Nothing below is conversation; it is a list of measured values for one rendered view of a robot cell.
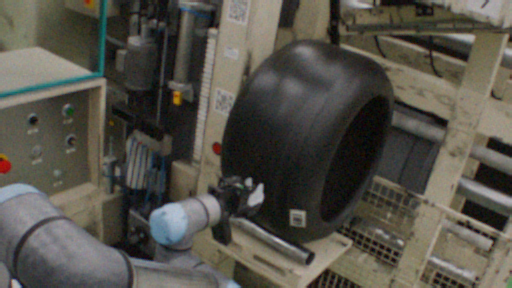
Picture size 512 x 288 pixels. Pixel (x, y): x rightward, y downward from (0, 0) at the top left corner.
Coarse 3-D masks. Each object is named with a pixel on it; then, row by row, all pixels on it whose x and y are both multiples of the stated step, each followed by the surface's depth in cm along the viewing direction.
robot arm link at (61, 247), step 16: (48, 224) 65; (64, 224) 66; (32, 240) 63; (48, 240) 63; (64, 240) 63; (80, 240) 65; (96, 240) 68; (32, 256) 62; (48, 256) 62; (64, 256) 62; (80, 256) 64; (96, 256) 65; (112, 256) 68; (128, 256) 72; (32, 272) 62; (48, 272) 61; (64, 272) 62; (80, 272) 63; (96, 272) 64; (112, 272) 66; (128, 272) 69; (144, 272) 74; (160, 272) 78; (176, 272) 83; (192, 272) 88; (208, 272) 95
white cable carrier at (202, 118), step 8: (216, 32) 149; (208, 40) 151; (216, 40) 150; (208, 48) 152; (216, 48) 151; (208, 56) 153; (208, 64) 154; (208, 72) 155; (208, 80) 156; (208, 88) 157; (200, 96) 160; (208, 96) 158; (208, 104) 159; (200, 112) 161; (200, 120) 163; (200, 128) 164; (200, 136) 164; (200, 144) 166; (200, 152) 167; (200, 160) 168
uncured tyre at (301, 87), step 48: (288, 48) 133; (336, 48) 136; (240, 96) 130; (288, 96) 123; (336, 96) 121; (384, 96) 140; (240, 144) 127; (288, 144) 120; (336, 144) 123; (384, 144) 158; (288, 192) 123; (336, 192) 169
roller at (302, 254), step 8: (240, 224) 153; (248, 224) 151; (256, 224) 151; (256, 232) 150; (264, 232) 149; (272, 232) 148; (264, 240) 149; (272, 240) 147; (280, 240) 146; (288, 240) 146; (280, 248) 146; (288, 248) 145; (296, 248) 144; (304, 248) 144; (296, 256) 143; (304, 256) 142; (312, 256) 143; (304, 264) 143
